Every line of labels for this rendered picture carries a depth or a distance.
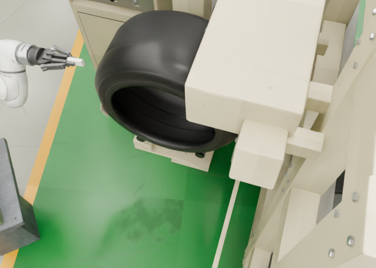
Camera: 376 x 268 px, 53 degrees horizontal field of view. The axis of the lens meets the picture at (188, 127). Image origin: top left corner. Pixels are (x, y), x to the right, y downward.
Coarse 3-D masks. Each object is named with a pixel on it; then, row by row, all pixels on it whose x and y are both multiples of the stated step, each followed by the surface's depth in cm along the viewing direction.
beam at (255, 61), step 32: (224, 0) 90; (256, 0) 90; (288, 0) 89; (320, 0) 89; (224, 32) 85; (256, 32) 85; (288, 32) 84; (192, 64) 81; (224, 64) 80; (256, 64) 80; (288, 64) 80; (192, 96) 80; (224, 96) 77; (256, 96) 76; (288, 96) 76; (224, 128) 88; (288, 128) 80
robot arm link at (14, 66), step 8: (0, 40) 158; (8, 40) 157; (16, 40) 158; (0, 48) 155; (8, 48) 155; (0, 56) 156; (8, 56) 155; (0, 64) 158; (8, 64) 157; (16, 64) 158; (8, 72) 158; (16, 72) 159
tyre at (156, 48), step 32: (128, 32) 131; (160, 32) 125; (192, 32) 125; (128, 64) 124; (160, 64) 120; (128, 96) 168; (160, 96) 178; (128, 128) 159; (160, 128) 172; (192, 128) 172
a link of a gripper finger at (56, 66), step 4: (44, 64) 151; (48, 64) 151; (52, 64) 151; (56, 64) 150; (60, 64) 150; (48, 68) 152; (52, 68) 152; (56, 68) 151; (60, 68) 151; (64, 68) 151
